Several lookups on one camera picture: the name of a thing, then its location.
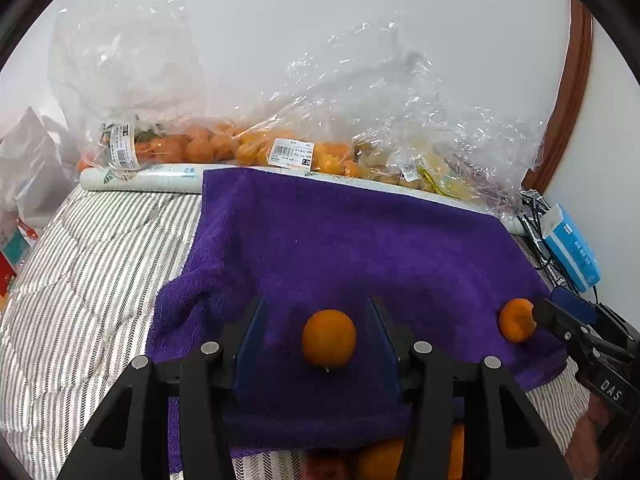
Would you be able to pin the smooth orange with stem dot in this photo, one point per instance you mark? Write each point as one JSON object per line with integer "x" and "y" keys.
{"x": 329, "y": 338}

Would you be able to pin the blue tissue pack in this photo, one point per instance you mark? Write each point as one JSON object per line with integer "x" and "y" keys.
{"x": 570, "y": 250}

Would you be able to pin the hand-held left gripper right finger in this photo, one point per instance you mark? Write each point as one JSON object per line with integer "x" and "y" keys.
{"x": 382, "y": 350}

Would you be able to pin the large wrinkled orange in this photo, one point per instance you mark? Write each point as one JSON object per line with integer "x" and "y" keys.
{"x": 515, "y": 321}

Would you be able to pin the clear bag of yellow fruit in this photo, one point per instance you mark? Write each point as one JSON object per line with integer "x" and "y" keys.
{"x": 460, "y": 160}

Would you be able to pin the brown wooden door frame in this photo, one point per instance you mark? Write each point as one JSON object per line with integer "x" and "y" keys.
{"x": 575, "y": 85}

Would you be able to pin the purple towel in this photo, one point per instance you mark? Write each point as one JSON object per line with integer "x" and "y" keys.
{"x": 325, "y": 240}

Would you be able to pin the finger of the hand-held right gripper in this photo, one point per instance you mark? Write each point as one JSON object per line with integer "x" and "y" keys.
{"x": 575, "y": 305}
{"x": 555, "y": 320}

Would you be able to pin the white paper roll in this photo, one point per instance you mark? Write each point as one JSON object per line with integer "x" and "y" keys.
{"x": 145, "y": 177}

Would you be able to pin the clear bag of oranges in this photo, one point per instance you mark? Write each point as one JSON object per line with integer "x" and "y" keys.
{"x": 320, "y": 110}

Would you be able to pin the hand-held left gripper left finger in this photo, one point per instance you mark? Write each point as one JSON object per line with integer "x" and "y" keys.
{"x": 250, "y": 350}

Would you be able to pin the person's right hand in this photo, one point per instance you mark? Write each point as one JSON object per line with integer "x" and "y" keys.
{"x": 585, "y": 450}

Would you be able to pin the red paper bag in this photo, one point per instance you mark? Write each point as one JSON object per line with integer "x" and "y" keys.
{"x": 7, "y": 272}

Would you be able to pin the clear bag of leafy tangerines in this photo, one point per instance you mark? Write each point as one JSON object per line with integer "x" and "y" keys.
{"x": 125, "y": 85}

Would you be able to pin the white plastic bag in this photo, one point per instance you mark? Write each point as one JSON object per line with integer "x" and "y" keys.
{"x": 35, "y": 160}

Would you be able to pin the striped grey bed blanket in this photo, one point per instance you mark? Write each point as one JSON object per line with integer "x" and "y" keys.
{"x": 100, "y": 270}

